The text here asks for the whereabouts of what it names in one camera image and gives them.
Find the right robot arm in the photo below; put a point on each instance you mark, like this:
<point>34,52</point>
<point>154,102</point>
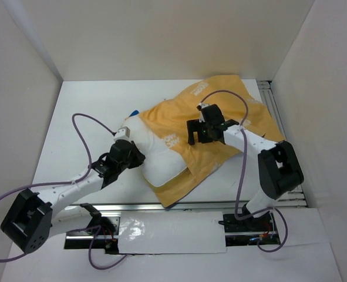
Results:
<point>279,170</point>

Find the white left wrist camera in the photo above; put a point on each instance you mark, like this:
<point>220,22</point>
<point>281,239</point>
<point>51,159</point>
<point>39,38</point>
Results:
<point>122,134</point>

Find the aluminium side rail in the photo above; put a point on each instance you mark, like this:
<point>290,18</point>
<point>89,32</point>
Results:
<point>295,197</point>

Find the white pillow yellow edge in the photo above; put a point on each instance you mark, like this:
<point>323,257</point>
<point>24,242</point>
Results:
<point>161,164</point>

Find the Mickey Mouse pillowcase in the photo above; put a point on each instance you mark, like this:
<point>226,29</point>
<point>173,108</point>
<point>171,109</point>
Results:
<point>181,137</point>

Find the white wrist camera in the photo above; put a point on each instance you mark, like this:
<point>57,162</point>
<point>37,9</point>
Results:
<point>122,134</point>
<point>205,111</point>

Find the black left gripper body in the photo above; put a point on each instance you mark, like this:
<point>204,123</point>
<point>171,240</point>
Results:
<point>133,160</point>

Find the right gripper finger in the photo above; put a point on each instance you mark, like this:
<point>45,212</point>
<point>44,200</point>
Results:
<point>203,136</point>
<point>193,126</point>

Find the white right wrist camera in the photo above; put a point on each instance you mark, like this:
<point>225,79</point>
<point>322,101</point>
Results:
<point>205,111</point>

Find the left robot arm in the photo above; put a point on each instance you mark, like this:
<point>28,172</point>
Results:
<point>36,216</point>

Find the white cover plate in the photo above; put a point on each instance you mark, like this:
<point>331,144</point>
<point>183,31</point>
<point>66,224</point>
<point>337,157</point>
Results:
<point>171,233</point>

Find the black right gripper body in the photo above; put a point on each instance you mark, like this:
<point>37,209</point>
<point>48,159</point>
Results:
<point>206,126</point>

